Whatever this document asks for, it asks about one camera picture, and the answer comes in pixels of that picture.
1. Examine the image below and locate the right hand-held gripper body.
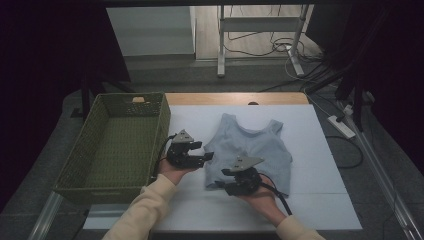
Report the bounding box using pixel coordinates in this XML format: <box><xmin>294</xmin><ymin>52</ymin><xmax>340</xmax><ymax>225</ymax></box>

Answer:
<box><xmin>224</xmin><ymin>155</ymin><xmax>266</xmax><ymax>197</ymax></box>

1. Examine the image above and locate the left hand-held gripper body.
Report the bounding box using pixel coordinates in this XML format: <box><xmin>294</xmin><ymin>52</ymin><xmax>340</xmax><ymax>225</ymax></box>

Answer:
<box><xmin>165</xmin><ymin>129</ymin><xmax>205</xmax><ymax>170</ymax></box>

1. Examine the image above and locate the light blue tank top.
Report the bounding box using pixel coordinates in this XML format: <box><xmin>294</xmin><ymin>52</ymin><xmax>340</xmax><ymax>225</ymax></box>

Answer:
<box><xmin>203</xmin><ymin>112</ymin><xmax>294</xmax><ymax>197</ymax></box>

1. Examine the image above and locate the green woven basket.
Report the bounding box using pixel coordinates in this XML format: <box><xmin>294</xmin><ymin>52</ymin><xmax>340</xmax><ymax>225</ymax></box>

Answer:
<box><xmin>53</xmin><ymin>91</ymin><xmax>172</xmax><ymax>205</ymax></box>

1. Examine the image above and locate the person's left hand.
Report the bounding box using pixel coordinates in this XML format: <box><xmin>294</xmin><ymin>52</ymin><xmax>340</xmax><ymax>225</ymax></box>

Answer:
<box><xmin>157</xmin><ymin>158</ymin><xmax>198</xmax><ymax>186</ymax></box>

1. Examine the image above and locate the person's right hand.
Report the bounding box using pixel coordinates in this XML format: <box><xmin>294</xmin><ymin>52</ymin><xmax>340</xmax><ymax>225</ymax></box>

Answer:
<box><xmin>237</xmin><ymin>175</ymin><xmax>289</xmax><ymax>228</ymax></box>

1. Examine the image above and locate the white power strip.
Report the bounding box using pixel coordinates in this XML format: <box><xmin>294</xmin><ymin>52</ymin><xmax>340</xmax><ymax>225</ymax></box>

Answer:
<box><xmin>327</xmin><ymin>114</ymin><xmax>357</xmax><ymax>140</ymax></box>

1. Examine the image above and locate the black stand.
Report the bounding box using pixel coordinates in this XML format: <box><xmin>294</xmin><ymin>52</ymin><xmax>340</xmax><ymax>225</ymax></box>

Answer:
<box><xmin>70</xmin><ymin>78</ymin><xmax>94</xmax><ymax>120</ymax></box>
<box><xmin>304</xmin><ymin>64</ymin><xmax>368</xmax><ymax>132</ymax></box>

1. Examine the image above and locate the light grey board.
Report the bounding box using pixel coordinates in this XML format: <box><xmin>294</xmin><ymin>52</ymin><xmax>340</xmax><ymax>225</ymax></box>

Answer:
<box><xmin>106</xmin><ymin>6</ymin><xmax>196</xmax><ymax>57</ymax></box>

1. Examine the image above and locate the white metal stand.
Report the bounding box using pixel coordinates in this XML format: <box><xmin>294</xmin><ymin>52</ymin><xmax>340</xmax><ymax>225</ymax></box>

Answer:
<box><xmin>217</xmin><ymin>4</ymin><xmax>311</xmax><ymax>79</ymax></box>

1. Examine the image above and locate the dark curtain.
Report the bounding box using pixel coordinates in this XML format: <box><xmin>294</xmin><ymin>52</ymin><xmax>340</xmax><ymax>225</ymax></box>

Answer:
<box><xmin>306</xmin><ymin>0</ymin><xmax>424</xmax><ymax>174</ymax></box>
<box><xmin>0</xmin><ymin>0</ymin><xmax>131</xmax><ymax>204</ymax></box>

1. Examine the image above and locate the left hand-held gripper cable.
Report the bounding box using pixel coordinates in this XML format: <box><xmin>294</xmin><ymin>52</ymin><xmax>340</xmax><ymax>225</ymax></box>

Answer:
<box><xmin>151</xmin><ymin>133</ymin><xmax>177</xmax><ymax>182</ymax></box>

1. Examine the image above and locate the hand-held gripper cable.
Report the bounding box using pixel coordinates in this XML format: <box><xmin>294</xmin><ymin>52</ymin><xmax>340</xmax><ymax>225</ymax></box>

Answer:
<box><xmin>258</xmin><ymin>172</ymin><xmax>294</xmax><ymax>216</ymax></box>
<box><xmin>151</xmin><ymin>133</ymin><xmax>177</xmax><ymax>182</ymax></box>

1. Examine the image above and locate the right hand-held gripper cable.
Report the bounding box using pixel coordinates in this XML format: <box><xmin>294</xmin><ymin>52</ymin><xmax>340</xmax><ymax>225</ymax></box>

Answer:
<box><xmin>258</xmin><ymin>172</ymin><xmax>294</xmax><ymax>216</ymax></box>

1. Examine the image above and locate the black looped floor cable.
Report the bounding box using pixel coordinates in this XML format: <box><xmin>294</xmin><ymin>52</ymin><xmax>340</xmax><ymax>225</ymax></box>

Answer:
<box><xmin>324</xmin><ymin>134</ymin><xmax>365</xmax><ymax>170</ymax></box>

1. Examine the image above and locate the tangle of black cables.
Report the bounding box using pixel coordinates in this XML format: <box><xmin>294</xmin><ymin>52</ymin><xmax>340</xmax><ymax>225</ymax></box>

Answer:
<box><xmin>222</xmin><ymin>30</ymin><xmax>323</xmax><ymax>64</ymax></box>

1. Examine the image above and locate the aluminium rail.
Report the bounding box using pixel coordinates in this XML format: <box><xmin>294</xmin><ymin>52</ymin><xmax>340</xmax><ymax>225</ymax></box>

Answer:
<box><xmin>28</xmin><ymin>191</ymin><xmax>64</xmax><ymax>240</ymax></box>
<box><xmin>339</xmin><ymin>103</ymin><xmax>424</xmax><ymax>240</ymax></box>

